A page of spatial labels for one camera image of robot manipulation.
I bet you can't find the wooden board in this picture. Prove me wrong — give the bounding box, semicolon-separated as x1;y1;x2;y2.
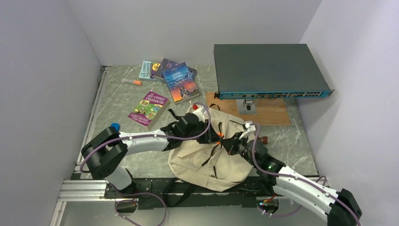
205;92;291;126

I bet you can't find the dark network switch box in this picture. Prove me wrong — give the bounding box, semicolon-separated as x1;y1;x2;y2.
213;44;334;99

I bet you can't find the orange capped marker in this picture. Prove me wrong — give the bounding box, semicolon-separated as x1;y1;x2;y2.
122;79;142;86

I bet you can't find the beige canvas backpack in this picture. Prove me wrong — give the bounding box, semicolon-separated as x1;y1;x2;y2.
168;108;253;192

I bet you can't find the metal switch stand bracket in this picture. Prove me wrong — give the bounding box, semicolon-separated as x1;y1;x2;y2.
236;99;257;115

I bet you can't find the blue round eraser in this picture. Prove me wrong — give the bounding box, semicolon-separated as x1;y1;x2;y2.
111;123;120;131

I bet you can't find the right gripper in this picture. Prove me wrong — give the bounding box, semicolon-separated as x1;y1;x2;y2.
221;131;259;168

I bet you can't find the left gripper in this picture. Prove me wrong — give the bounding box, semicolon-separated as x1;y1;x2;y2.
182;120;222;144

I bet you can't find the aluminium rail frame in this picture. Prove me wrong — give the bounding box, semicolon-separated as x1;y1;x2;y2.
49;65;138;226

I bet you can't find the small orange toy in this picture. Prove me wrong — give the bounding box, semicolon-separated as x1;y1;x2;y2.
217;133;224;145

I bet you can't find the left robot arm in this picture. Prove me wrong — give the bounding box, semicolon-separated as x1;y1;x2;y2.
80;109;221;198

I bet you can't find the Jane Eyre book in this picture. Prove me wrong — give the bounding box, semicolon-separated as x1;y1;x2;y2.
162;63;200;103

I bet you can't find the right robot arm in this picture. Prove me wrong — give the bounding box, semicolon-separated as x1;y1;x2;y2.
221;132;362;226

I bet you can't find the light blue book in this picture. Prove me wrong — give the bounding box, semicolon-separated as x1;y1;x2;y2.
138;61;160;81

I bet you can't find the brown copper pipe fitting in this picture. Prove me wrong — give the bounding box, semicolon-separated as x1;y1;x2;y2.
260;136;269;145

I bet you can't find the purple treehouse book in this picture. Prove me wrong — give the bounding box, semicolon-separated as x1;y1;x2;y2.
128;91;169;129

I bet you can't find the black base frame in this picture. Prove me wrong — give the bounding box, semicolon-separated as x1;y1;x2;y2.
104;176;290;210

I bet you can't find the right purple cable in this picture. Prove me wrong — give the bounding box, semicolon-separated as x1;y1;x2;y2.
249;122;362;226

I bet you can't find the dark purple book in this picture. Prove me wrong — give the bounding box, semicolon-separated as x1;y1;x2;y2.
154;58;197;82

